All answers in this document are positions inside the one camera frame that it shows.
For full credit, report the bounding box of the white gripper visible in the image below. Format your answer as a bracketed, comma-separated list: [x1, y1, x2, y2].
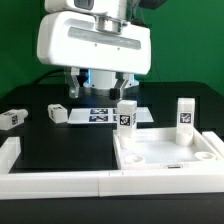
[37, 11, 151, 100]

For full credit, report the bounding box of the white square table top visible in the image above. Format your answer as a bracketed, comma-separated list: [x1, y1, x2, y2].
[113, 127, 224, 170]

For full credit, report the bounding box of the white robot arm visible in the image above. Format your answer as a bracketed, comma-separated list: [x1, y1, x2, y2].
[37, 0, 168, 100]

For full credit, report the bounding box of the white marker sheet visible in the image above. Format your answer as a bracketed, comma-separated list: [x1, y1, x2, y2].
[68, 107, 153, 124]

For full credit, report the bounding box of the white U-shaped fence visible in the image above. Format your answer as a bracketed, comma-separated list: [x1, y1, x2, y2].
[0, 131, 224, 200]

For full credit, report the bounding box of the black cable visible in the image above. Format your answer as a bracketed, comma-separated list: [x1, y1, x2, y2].
[31, 68, 68, 86]

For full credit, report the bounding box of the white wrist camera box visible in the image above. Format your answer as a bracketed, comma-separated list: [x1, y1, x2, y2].
[44, 0, 127, 14]

